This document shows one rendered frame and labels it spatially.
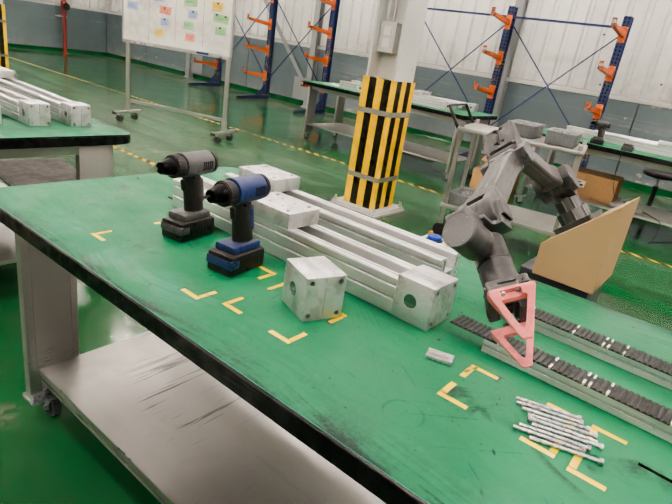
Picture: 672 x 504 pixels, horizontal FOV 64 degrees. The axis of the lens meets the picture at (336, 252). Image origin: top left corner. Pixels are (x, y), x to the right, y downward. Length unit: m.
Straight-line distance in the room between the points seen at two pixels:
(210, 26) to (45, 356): 5.29
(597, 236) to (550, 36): 7.74
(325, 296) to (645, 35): 8.04
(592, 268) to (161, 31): 6.19
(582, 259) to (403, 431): 0.88
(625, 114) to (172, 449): 7.98
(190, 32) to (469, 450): 6.38
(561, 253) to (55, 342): 1.55
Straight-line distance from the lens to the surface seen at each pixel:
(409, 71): 4.57
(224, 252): 1.22
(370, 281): 1.17
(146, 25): 7.24
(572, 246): 1.57
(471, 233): 0.81
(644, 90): 8.79
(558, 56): 9.10
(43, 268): 1.80
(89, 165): 2.70
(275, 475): 1.54
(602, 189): 6.03
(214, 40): 6.71
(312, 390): 0.88
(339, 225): 1.45
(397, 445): 0.82
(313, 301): 1.05
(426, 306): 1.10
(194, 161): 1.36
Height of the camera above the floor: 1.30
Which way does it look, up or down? 21 degrees down
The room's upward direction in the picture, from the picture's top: 9 degrees clockwise
